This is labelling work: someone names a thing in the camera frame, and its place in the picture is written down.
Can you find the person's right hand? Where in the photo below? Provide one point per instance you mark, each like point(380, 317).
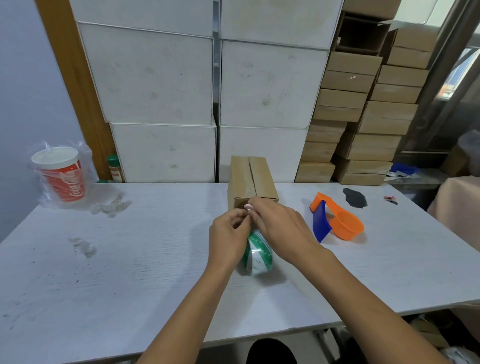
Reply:
point(285, 232)

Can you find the person's left hand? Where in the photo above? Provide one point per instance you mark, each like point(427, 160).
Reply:
point(225, 240)

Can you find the person's left fingers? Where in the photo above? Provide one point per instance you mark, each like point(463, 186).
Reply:
point(234, 216)

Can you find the person's right fingers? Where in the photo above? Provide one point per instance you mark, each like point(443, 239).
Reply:
point(258, 210)

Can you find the green and white tape roll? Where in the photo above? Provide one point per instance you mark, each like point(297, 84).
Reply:
point(258, 257)

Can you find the person's left forearm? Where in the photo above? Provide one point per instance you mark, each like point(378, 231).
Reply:
point(187, 315)

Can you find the person's right forearm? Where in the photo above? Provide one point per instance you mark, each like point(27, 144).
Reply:
point(360, 311)

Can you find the small brown cardboard box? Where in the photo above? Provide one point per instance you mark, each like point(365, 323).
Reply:
point(249, 180)

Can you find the blue plastic scraper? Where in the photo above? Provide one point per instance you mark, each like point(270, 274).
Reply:
point(321, 223)

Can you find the black rubber patch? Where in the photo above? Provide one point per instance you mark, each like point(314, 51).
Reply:
point(355, 198)

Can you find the stack of white boxes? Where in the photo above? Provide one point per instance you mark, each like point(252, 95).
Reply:
point(270, 86)

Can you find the clear plastic bag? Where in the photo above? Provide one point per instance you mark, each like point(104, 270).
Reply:
point(108, 205)

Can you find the spice bottle green cap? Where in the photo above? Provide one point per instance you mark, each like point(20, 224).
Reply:
point(115, 170)

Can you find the small colourful clip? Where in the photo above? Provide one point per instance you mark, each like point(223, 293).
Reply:
point(390, 199)

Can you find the person's black trousers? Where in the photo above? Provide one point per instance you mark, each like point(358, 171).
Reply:
point(270, 353)

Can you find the stack of brown cardboard boxes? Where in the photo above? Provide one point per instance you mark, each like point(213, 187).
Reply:
point(369, 112)

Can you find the blue plastic pieces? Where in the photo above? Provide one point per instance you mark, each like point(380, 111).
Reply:
point(403, 168)

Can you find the clear plastic wrap scrap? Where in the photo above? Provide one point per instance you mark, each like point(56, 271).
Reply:
point(85, 247)

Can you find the metal table leg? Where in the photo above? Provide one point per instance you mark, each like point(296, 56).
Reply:
point(326, 347)

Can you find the red paper cup white lid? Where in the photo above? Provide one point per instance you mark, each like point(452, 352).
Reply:
point(63, 176)

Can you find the brown wooden door frame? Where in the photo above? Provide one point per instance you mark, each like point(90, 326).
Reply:
point(80, 93)

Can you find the grey metal frame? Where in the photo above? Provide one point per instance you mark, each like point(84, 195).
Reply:
point(438, 90)

